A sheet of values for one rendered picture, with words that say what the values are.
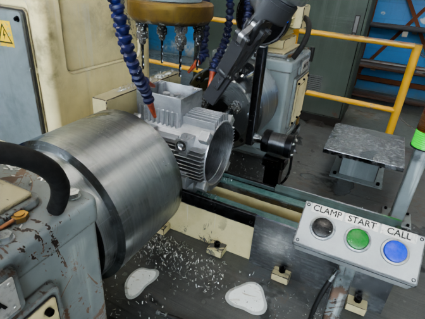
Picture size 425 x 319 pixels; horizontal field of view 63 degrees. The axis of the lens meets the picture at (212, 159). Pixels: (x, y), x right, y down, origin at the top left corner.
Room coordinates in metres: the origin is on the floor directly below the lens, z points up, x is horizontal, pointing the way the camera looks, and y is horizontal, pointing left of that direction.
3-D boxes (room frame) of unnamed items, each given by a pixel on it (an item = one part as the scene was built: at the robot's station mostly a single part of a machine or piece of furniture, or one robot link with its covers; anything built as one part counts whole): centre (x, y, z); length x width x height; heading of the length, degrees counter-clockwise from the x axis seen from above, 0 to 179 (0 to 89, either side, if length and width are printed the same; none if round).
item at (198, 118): (0.78, 0.07, 1.02); 0.20 x 0.19 x 0.19; 66
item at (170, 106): (0.79, 0.11, 1.11); 0.12 x 0.11 x 0.07; 66
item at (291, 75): (1.32, -0.17, 0.99); 0.35 x 0.31 x 0.37; 156
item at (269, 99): (1.08, -0.06, 1.04); 0.41 x 0.25 x 0.25; 156
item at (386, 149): (1.09, -0.52, 0.86); 0.27 x 0.24 x 0.12; 156
